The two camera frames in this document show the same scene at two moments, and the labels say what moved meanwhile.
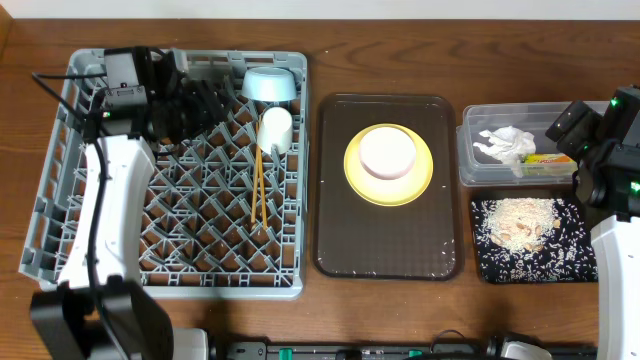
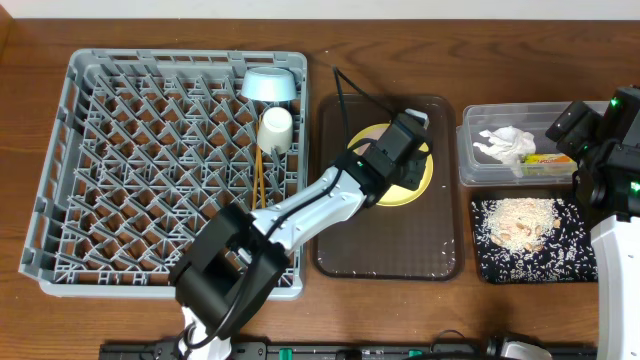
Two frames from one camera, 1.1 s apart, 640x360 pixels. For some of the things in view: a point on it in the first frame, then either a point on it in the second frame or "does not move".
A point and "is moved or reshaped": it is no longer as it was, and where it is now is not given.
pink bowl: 387,153 is moved or reshaped
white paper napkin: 510,145 does not move
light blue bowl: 269,83 does not move
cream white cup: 275,128 does not move
